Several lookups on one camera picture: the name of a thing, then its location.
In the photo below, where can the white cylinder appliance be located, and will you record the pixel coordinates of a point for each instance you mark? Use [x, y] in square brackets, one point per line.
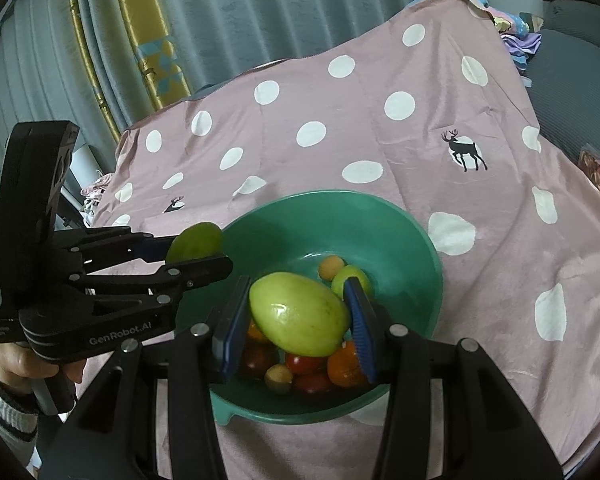
[85, 160]

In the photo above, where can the pink polka dot blanket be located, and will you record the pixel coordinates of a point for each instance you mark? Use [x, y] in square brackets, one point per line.
[380, 160]

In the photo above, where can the person's left hand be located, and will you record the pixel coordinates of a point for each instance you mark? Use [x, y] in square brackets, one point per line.
[10, 367]

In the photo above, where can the pastel printed cloth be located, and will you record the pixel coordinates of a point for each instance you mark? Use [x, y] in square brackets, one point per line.
[520, 45]

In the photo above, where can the person's left forearm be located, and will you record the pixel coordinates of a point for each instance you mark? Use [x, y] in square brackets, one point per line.
[5, 420]

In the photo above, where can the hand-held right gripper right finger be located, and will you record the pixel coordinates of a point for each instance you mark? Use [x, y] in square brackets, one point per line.
[360, 330]

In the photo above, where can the grey curtain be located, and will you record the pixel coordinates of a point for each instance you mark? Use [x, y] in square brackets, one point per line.
[280, 10]

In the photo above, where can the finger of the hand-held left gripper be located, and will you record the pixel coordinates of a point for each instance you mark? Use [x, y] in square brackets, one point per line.
[200, 270]
[155, 247]

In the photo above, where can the green jujube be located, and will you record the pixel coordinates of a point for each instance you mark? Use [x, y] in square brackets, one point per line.
[195, 242]
[300, 315]
[347, 276]

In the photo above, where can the gold patterned curtain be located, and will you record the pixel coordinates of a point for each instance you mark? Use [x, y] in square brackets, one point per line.
[155, 45]

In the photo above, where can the teal plastic bowl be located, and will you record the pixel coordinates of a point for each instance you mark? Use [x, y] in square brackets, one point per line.
[300, 225]

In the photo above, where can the orange mandarin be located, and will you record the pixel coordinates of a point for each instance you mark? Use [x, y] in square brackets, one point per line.
[256, 334]
[345, 367]

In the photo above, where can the grey sofa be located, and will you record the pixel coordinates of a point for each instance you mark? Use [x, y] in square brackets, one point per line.
[570, 85]

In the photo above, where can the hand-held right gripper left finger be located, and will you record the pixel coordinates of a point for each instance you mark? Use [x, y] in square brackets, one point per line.
[232, 332]

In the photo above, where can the pink clothes pile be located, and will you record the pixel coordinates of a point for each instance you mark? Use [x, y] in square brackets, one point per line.
[95, 192]

